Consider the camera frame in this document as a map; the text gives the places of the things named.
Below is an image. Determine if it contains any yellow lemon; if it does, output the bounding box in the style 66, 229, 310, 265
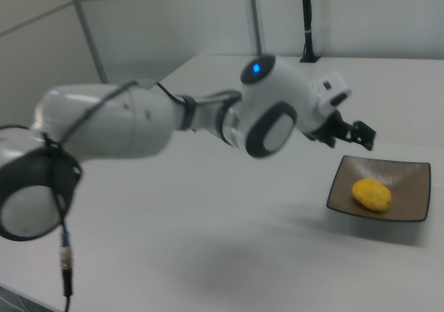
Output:
351, 177, 393, 214

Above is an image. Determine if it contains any black camera stand pole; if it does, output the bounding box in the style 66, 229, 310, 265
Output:
299, 0, 322, 64

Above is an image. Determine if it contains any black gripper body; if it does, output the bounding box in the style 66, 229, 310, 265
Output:
307, 109, 354, 149

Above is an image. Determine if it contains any grey metal partition corner post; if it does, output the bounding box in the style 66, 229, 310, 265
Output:
65, 0, 109, 85

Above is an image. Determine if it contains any dark square ceramic plate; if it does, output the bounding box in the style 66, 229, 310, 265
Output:
325, 155, 432, 223

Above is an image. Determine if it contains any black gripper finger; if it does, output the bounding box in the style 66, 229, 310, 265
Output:
352, 119, 377, 141
341, 131, 375, 153

